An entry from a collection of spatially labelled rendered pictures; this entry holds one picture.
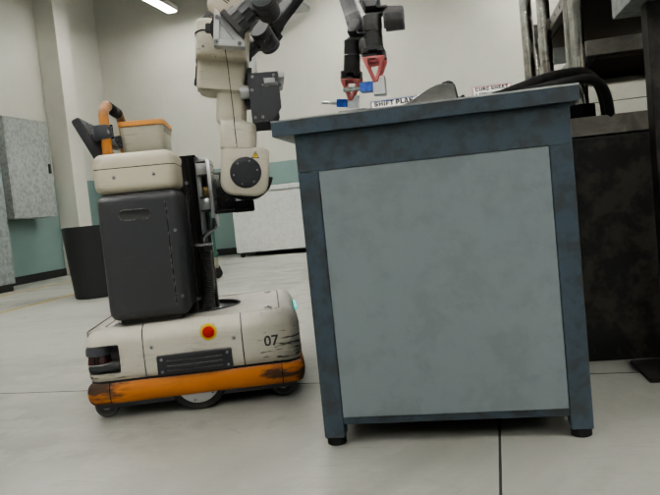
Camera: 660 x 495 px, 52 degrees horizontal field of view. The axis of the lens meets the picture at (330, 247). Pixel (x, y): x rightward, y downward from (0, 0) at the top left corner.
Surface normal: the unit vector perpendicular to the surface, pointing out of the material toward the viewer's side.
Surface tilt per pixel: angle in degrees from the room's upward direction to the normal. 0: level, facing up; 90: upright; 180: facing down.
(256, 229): 90
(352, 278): 90
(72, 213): 90
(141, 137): 92
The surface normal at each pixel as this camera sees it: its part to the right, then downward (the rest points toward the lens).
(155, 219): 0.09, 0.05
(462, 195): -0.18, 0.08
